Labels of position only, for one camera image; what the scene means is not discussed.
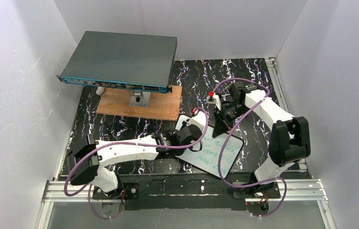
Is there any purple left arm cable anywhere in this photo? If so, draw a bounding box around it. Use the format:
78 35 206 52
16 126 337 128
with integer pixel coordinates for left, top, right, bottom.
64 107 210 220

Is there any grey network switch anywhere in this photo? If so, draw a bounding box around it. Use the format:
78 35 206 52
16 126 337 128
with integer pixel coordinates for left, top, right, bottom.
58 31 177 94

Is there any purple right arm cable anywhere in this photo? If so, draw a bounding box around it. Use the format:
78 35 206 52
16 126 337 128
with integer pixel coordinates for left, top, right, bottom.
212 78 287 219

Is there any aluminium right side rail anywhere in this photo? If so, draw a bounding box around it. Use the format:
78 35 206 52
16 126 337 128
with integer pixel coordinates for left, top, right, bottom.
265 57 289 112

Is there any plywood board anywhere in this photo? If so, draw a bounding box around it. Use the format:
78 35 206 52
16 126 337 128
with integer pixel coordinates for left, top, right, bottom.
96 86 182 121

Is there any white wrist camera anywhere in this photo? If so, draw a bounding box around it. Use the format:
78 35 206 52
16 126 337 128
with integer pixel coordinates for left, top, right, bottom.
185 108 208 131
206 91 221 110

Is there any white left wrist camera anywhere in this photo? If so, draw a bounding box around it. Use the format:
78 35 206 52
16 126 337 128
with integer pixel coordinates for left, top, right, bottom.
185 108 208 131

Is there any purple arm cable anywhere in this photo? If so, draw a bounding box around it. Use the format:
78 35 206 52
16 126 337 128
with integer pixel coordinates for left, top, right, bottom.
64 107 210 220
212 78 287 219

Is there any grey metal bracket stand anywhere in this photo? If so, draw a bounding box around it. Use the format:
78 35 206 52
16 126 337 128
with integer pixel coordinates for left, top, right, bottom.
130 91 151 107

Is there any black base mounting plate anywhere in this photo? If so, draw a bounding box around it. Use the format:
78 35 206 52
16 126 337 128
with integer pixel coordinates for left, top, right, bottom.
92 172 281 211

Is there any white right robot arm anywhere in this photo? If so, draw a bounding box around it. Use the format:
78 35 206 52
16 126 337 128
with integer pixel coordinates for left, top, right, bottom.
207 79 311 191

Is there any small whiteboard black frame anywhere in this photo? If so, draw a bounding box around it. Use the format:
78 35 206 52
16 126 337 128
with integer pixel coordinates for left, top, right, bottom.
178 125 245 178

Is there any white cylinder switch foot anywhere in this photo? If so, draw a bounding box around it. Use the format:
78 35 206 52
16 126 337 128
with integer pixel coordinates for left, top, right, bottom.
96 86 105 96

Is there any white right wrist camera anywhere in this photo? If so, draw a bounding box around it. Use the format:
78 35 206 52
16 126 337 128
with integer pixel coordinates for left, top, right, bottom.
206 91 221 110

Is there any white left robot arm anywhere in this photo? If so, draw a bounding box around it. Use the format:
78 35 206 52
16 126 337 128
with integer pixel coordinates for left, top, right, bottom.
67 125 202 195

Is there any aluminium front frame rail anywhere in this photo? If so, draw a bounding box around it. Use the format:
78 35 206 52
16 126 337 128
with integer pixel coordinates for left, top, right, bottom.
36 179 336 229

